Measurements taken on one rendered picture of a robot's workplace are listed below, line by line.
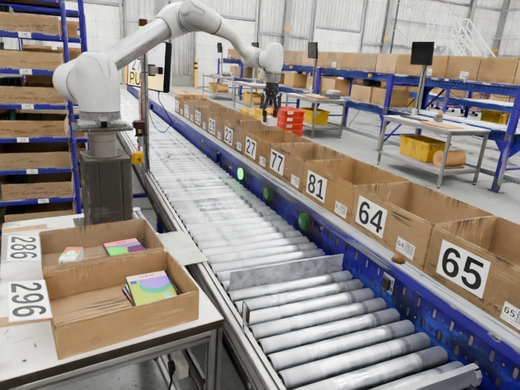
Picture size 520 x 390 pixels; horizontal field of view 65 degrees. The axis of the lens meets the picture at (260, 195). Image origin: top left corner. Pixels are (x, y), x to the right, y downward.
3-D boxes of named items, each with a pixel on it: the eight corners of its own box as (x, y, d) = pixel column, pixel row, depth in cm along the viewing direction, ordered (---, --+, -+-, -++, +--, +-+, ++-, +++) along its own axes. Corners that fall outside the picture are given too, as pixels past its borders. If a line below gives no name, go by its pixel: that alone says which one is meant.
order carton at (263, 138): (241, 155, 265) (243, 130, 259) (282, 155, 277) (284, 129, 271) (267, 172, 231) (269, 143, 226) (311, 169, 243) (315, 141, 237)
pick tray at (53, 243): (40, 256, 150) (37, 230, 146) (145, 240, 168) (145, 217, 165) (44, 295, 126) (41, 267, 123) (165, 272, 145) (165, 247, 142)
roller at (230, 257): (200, 266, 161) (200, 254, 159) (313, 249, 182) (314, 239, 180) (203, 272, 156) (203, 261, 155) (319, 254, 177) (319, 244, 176)
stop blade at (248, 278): (228, 294, 140) (230, 271, 137) (340, 274, 158) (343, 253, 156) (229, 295, 139) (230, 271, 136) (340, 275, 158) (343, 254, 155)
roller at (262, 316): (234, 324, 127) (235, 311, 126) (367, 295, 148) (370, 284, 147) (240, 334, 123) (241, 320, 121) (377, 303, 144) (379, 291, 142)
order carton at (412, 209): (348, 225, 164) (354, 185, 158) (404, 218, 176) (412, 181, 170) (421, 272, 130) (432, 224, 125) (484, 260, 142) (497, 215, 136)
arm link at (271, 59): (285, 72, 234) (269, 70, 242) (289, 43, 229) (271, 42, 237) (273, 71, 226) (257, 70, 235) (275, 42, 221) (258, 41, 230)
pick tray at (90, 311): (45, 302, 123) (42, 273, 120) (167, 275, 143) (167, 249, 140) (57, 361, 101) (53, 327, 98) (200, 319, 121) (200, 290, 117)
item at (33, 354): (2, 229, 175) (1, 223, 174) (138, 212, 204) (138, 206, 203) (-5, 393, 94) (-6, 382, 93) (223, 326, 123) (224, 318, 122)
